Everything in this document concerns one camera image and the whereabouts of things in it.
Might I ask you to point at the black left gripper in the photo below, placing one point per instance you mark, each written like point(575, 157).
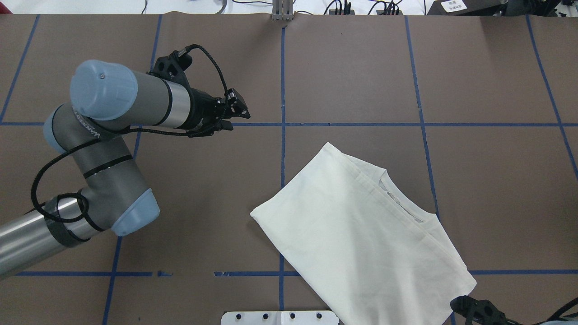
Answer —
point(201, 110)

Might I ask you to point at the cream long-sleeve cat shirt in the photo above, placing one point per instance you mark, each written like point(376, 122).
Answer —
point(369, 252)

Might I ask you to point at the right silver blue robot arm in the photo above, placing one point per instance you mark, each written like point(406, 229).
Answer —
point(562, 321)

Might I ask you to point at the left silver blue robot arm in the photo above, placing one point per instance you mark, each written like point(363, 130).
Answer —
point(108, 101)

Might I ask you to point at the white mounting plate with bolts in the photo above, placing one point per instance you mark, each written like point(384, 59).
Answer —
point(313, 317)

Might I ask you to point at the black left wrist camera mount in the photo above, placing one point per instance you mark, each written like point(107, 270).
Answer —
point(172, 68)

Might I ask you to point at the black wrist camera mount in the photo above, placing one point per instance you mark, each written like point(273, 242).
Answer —
point(482, 312)
point(172, 68)

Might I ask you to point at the aluminium frame post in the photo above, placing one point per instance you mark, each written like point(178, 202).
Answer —
point(282, 10)

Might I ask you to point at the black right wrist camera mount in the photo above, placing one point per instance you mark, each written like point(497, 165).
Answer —
point(482, 312)

